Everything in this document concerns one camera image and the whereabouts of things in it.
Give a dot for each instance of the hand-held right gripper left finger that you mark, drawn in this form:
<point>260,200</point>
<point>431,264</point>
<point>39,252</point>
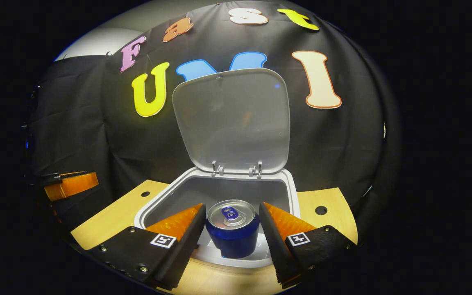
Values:
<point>184,250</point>

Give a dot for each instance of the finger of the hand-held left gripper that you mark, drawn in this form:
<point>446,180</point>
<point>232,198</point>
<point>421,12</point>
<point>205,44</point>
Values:
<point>72,186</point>

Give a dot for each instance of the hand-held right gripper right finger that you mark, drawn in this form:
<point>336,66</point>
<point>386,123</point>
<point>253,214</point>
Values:
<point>275,250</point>

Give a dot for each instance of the blue pop can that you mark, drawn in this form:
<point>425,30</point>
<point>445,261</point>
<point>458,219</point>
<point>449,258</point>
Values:
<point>232,237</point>

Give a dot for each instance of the white desktop garbage bin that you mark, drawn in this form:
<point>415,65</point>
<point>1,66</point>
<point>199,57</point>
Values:
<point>232,123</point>

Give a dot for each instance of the wooden desktop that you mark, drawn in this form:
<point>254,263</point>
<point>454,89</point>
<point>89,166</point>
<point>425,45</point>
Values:
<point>109,221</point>

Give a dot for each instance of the black backdrop cloth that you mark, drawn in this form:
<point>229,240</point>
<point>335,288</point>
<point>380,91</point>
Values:
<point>334,155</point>

